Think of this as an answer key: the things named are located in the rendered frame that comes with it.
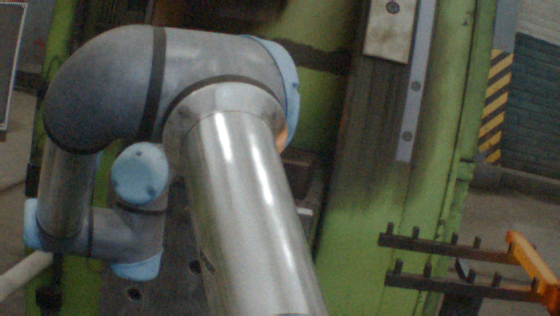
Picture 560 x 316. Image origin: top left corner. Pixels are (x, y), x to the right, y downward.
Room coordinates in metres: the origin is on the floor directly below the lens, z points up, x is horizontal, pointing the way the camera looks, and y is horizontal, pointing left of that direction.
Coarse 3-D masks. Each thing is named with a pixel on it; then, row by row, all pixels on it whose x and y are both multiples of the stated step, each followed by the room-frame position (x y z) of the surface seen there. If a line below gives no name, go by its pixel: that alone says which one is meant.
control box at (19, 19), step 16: (0, 16) 1.47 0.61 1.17; (16, 16) 1.48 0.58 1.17; (0, 32) 1.45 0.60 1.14; (16, 32) 1.47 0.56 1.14; (0, 48) 1.44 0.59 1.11; (16, 48) 1.45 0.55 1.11; (0, 64) 1.42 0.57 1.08; (16, 64) 1.47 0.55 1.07; (0, 80) 1.41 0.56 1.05; (0, 96) 1.40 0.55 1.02; (0, 112) 1.38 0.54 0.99; (0, 128) 1.37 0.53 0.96
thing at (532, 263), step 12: (516, 240) 1.34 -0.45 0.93; (516, 252) 1.32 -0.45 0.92; (528, 252) 1.27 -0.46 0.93; (528, 264) 1.22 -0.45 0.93; (540, 264) 1.20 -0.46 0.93; (540, 276) 1.14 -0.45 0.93; (552, 276) 1.14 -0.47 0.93; (540, 288) 1.12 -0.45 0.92; (552, 288) 1.06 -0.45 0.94; (552, 300) 1.06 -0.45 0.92; (552, 312) 1.03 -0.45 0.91
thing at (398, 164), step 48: (432, 0) 1.59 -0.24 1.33; (480, 0) 1.59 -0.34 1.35; (432, 48) 1.59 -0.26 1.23; (384, 96) 1.60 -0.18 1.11; (432, 96) 1.60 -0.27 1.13; (336, 144) 1.62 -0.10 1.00; (384, 144) 1.60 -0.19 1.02; (432, 144) 1.59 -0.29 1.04; (336, 192) 1.60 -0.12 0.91; (384, 192) 1.59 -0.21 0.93; (432, 192) 1.59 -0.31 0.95; (336, 240) 1.60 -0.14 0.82; (336, 288) 1.60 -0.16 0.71; (384, 288) 1.60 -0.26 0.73
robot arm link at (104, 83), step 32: (128, 32) 0.77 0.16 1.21; (64, 64) 0.79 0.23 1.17; (96, 64) 0.75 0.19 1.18; (128, 64) 0.74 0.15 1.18; (64, 96) 0.76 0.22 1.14; (96, 96) 0.74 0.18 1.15; (128, 96) 0.74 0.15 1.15; (64, 128) 0.77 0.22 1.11; (96, 128) 0.76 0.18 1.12; (128, 128) 0.76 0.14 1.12; (64, 160) 0.84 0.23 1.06; (96, 160) 0.87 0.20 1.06; (64, 192) 0.89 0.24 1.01; (32, 224) 1.01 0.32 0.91; (64, 224) 0.97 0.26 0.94
